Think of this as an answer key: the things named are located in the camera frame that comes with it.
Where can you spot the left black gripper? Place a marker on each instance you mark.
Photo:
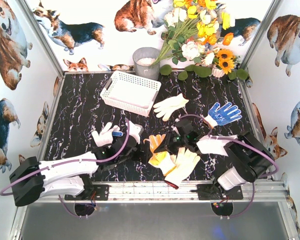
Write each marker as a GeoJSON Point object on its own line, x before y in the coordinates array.
{"type": "Point", "coordinates": [139, 152]}

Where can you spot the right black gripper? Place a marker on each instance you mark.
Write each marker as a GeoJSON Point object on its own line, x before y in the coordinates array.
{"type": "Point", "coordinates": [168, 143]}

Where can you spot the white glove orange cuff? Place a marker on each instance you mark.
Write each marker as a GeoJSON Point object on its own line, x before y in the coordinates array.
{"type": "Point", "coordinates": [162, 161]}

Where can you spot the yellow coated work glove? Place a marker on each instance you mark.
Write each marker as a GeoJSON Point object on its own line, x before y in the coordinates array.
{"type": "Point", "coordinates": [155, 141]}

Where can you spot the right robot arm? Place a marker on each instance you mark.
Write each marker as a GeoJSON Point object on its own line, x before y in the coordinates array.
{"type": "Point", "coordinates": [249, 159]}

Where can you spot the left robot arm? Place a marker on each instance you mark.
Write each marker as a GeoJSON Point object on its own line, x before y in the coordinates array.
{"type": "Point", "coordinates": [35, 179]}

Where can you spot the white plastic storage basket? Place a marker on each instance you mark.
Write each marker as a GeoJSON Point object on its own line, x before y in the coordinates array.
{"type": "Point", "coordinates": [130, 92]}

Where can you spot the cream glove red cuff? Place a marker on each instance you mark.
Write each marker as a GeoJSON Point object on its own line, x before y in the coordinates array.
{"type": "Point", "coordinates": [185, 163]}

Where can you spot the cream knit glove pair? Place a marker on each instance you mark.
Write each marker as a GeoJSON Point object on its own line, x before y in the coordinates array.
{"type": "Point", "coordinates": [164, 109]}

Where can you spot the white glove blue finger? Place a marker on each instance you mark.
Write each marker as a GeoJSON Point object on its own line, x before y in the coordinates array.
{"type": "Point", "coordinates": [106, 135]}

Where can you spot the blue dotted work glove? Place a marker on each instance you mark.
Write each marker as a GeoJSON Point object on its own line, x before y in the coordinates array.
{"type": "Point", "coordinates": [221, 115]}

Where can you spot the small sunflower pot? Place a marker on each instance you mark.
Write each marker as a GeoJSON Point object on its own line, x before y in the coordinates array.
{"type": "Point", "coordinates": [224, 62]}

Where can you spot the grey metal bucket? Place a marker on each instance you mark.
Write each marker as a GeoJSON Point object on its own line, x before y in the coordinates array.
{"type": "Point", "coordinates": [144, 63]}

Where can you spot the artificial flower bouquet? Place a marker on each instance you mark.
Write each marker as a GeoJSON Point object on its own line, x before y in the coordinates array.
{"type": "Point", "coordinates": [192, 28]}

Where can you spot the aluminium front rail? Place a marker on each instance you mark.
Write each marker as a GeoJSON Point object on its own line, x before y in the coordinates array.
{"type": "Point", "coordinates": [158, 191]}

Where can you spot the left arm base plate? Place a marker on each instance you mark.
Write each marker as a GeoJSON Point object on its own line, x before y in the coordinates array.
{"type": "Point", "coordinates": [99, 192]}

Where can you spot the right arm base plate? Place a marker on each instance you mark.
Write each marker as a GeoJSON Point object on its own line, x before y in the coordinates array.
{"type": "Point", "coordinates": [211, 192]}

